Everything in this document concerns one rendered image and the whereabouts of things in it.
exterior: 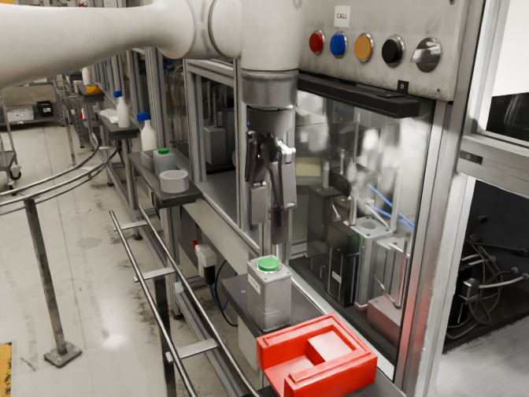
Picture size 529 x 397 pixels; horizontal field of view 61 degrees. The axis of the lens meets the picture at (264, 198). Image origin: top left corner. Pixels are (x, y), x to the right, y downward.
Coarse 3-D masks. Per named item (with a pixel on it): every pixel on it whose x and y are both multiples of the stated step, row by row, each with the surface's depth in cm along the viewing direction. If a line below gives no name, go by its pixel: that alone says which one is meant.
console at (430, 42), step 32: (320, 0) 71; (352, 0) 64; (384, 0) 59; (416, 0) 54; (448, 0) 50; (320, 32) 72; (352, 32) 65; (384, 32) 60; (416, 32) 55; (448, 32) 51; (320, 64) 74; (352, 64) 67; (384, 64) 61; (416, 64) 54; (448, 64) 51; (448, 96) 53
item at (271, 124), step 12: (252, 108) 71; (288, 108) 71; (252, 120) 71; (264, 120) 70; (276, 120) 70; (288, 120) 71; (264, 132) 70; (276, 132) 70; (276, 144) 71; (276, 156) 73
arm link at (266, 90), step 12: (252, 72) 67; (264, 72) 66; (276, 72) 66; (288, 72) 67; (252, 84) 68; (264, 84) 67; (276, 84) 67; (288, 84) 68; (252, 96) 68; (264, 96) 67; (276, 96) 67; (288, 96) 68; (264, 108) 69; (276, 108) 70
